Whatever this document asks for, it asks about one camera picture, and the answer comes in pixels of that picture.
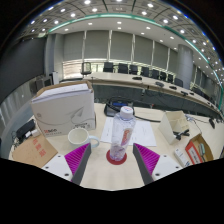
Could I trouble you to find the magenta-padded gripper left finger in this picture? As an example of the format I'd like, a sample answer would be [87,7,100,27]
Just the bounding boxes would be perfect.
[41,142,93,186]

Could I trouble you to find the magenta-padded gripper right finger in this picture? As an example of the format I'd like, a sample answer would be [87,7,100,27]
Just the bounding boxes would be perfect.
[132,142,184,186]

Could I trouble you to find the clear plastic water bottle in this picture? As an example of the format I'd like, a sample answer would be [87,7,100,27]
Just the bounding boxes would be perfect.
[109,105,137,163]

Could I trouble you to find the white ceramic mug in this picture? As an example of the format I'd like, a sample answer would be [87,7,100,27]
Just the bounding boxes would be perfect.
[67,128,101,151]

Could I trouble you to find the white paper sheet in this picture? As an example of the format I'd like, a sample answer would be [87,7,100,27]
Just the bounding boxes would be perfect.
[99,116,158,148]

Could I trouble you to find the small white box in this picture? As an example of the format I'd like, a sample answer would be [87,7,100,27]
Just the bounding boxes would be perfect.
[173,147,192,168]

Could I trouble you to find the flat round red coaster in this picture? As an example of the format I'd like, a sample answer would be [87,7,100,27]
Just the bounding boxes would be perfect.
[105,149,128,166]

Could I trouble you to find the brown paper envelope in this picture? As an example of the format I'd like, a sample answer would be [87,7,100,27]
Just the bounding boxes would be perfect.
[11,137,59,169]

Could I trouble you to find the small open beige box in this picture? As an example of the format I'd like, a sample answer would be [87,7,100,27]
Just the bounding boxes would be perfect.
[157,110,190,145]

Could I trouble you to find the open red-sided cardboard box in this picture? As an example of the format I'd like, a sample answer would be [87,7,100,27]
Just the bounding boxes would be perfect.
[184,133,215,165]

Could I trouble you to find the white cardboard paper box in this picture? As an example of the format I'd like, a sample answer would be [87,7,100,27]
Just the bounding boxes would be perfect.
[30,80,97,138]

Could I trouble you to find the grey tool in box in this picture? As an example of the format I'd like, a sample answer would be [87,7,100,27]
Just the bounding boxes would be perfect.
[198,143,207,158]

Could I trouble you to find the black power adapter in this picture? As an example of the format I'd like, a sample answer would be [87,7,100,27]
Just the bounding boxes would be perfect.
[15,118,37,141]

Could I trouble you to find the long curved conference desk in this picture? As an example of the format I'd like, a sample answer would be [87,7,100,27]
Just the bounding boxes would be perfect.
[59,71,223,118]

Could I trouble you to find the dark grey monitor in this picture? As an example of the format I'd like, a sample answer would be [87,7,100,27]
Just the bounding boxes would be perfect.
[34,76,54,93]

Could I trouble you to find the black mesh office chair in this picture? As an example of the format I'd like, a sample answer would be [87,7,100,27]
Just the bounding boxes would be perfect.
[80,61,93,79]

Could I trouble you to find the row of black chairs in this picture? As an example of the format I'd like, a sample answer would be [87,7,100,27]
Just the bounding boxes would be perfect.
[102,61,204,98]

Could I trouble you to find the ceiling lights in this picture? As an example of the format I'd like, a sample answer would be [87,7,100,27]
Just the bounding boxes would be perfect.
[26,0,224,78]

